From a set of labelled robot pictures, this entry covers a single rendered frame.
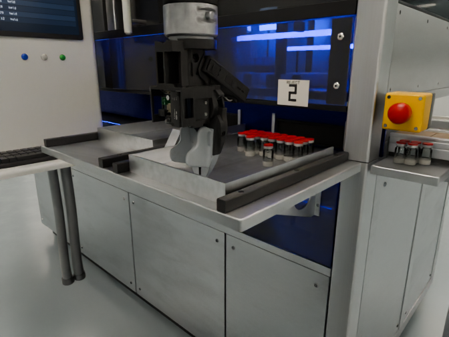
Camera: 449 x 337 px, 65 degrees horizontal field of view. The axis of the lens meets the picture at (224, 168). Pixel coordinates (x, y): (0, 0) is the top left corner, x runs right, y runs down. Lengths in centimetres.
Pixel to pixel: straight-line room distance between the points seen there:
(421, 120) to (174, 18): 49
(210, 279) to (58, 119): 78
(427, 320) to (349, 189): 117
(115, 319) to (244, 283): 79
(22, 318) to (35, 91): 104
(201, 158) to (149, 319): 128
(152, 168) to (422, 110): 51
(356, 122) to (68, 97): 99
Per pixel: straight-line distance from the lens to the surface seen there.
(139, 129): 113
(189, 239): 127
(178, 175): 60
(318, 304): 101
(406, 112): 74
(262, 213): 52
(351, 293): 94
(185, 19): 50
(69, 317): 185
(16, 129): 135
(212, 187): 54
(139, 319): 175
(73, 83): 140
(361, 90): 80
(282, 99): 89
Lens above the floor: 108
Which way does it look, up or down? 16 degrees down
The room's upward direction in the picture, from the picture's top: straight up
